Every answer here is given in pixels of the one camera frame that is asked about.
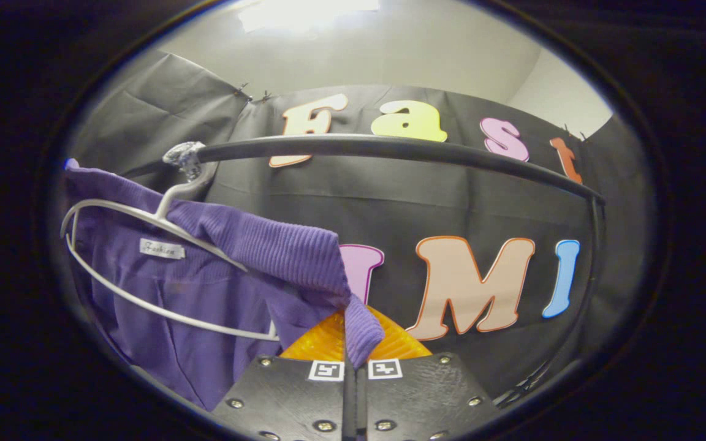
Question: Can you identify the white hanger with hook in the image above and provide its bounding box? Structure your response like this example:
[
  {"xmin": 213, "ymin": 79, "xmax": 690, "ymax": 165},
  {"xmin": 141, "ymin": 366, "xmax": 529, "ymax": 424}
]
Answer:
[{"xmin": 60, "ymin": 142, "xmax": 281, "ymax": 342}]

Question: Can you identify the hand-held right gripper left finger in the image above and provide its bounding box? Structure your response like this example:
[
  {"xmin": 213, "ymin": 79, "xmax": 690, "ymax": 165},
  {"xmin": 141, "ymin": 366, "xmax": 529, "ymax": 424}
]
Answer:
[{"xmin": 211, "ymin": 308, "xmax": 355, "ymax": 441}]

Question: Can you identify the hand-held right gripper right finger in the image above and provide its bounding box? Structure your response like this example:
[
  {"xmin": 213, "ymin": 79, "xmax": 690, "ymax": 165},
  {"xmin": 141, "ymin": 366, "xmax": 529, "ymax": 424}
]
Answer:
[{"xmin": 355, "ymin": 306, "xmax": 502, "ymax": 441}]

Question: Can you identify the black clothes rack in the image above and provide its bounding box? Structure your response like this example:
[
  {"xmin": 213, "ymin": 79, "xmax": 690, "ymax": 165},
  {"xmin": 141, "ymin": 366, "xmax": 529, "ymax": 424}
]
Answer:
[{"xmin": 121, "ymin": 134, "xmax": 608, "ymax": 408}]

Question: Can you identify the purple knit sweater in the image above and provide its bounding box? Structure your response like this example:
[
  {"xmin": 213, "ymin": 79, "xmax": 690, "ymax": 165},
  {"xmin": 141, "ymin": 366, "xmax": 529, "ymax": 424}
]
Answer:
[{"xmin": 62, "ymin": 158, "xmax": 385, "ymax": 412}]

